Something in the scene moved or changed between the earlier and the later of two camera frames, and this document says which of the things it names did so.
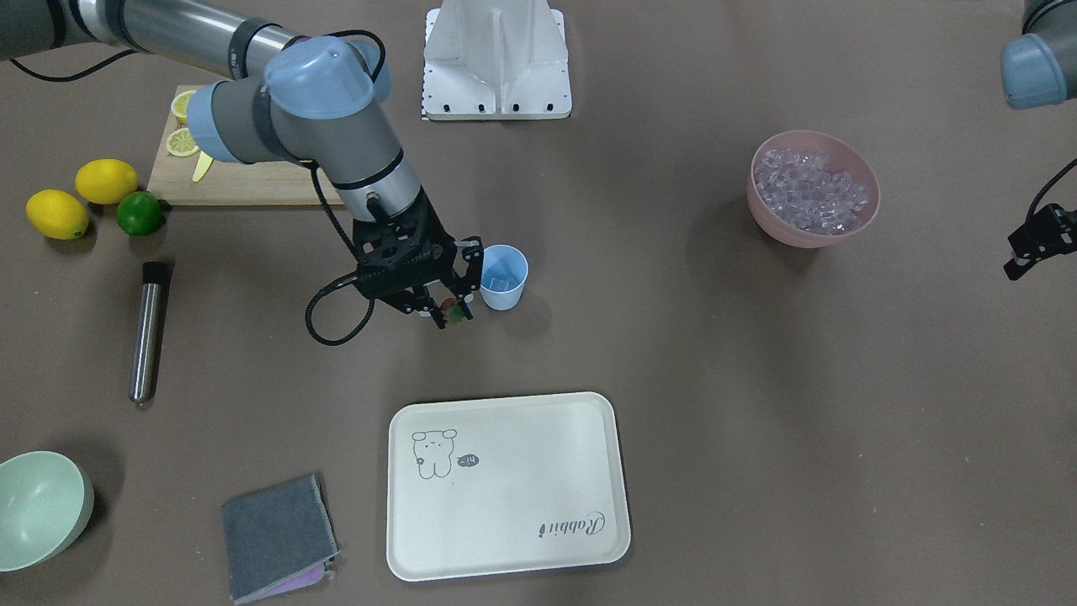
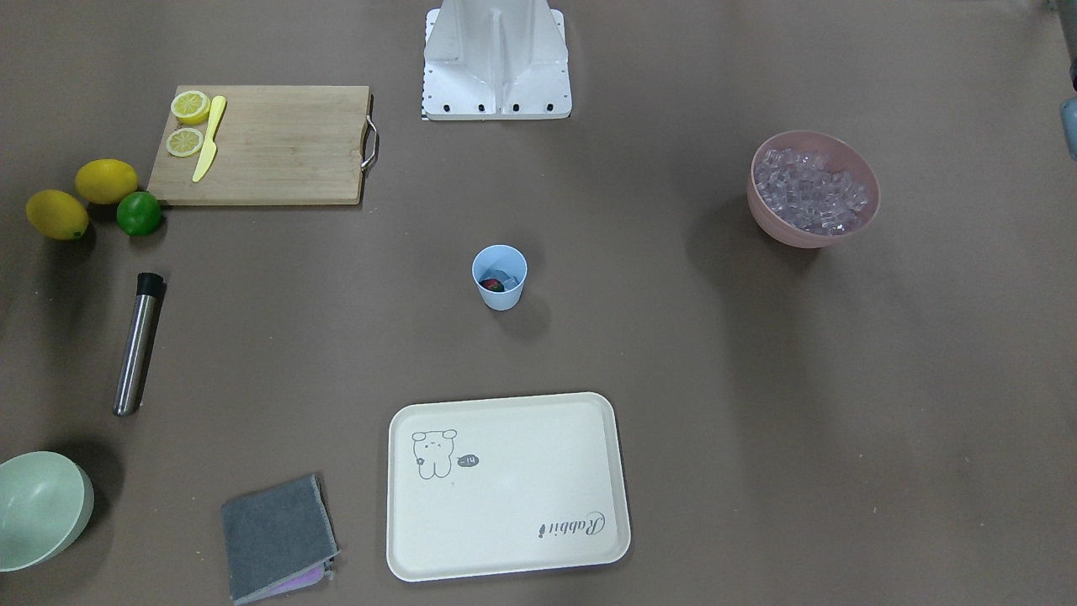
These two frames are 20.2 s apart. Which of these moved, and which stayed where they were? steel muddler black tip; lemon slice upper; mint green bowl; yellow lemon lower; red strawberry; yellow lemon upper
Moved: red strawberry; steel muddler black tip
Stayed: mint green bowl; lemon slice upper; yellow lemon lower; yellow lemon upper
